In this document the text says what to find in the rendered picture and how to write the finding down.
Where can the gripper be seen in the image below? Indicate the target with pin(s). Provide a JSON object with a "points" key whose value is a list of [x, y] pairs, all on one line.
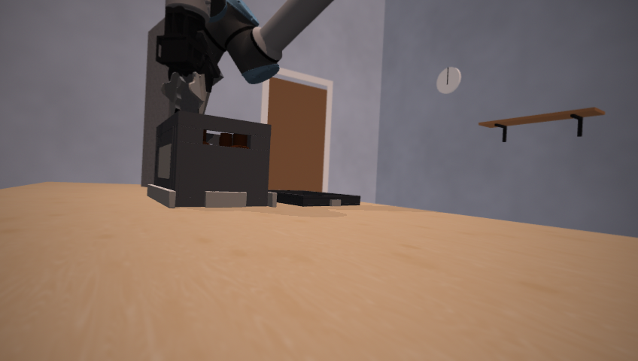
{"points": [[184, 56]]}

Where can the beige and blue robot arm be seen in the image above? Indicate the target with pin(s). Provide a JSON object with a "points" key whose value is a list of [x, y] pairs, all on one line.
{"points": [[254, 50]]}

